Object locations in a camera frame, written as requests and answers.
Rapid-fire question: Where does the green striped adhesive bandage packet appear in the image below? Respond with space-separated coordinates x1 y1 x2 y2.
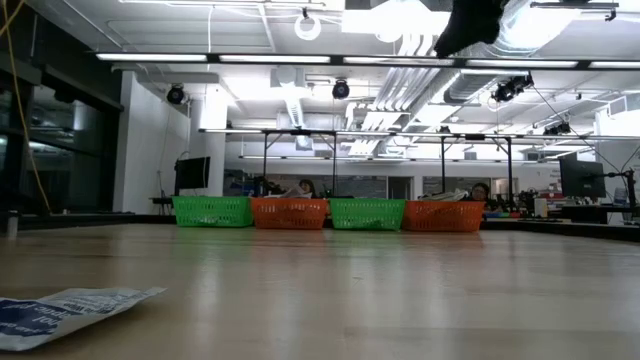
422 188 469 203

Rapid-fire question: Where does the white packet dark print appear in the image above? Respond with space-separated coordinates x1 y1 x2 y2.
272 185 314 200
0 286 168 352

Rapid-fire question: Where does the black ceiling spotlight cluster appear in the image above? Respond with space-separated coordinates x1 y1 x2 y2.
491 73 535 104
543 121 572 137

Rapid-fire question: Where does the white round ceiling lamp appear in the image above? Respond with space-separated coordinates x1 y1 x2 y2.
293 10 323 42

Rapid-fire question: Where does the black computer monitor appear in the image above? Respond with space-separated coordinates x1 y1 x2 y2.
558 157 608 200
174 156 212 197

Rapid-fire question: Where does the orange-red plastic basket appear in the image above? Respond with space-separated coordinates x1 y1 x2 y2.
401 200 486 233
249 197 329 231

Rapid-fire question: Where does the green plastic basket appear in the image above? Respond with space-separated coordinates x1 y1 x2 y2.
328 198 406 231
172 195 254 229

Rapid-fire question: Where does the long ceiling light strip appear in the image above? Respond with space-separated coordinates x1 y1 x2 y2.
94 52 640 70

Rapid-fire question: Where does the metal bottle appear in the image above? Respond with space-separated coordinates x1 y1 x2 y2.
5 209 20 240

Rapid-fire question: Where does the silver ceiling duct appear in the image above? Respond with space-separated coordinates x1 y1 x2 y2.
442 9 539 106

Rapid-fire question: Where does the black background frame rig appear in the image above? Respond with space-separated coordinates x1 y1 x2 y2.
438 132 515 202
259 128 339 199

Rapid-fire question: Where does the yellow hanging cable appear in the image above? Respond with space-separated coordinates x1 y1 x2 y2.
0 0 54 216

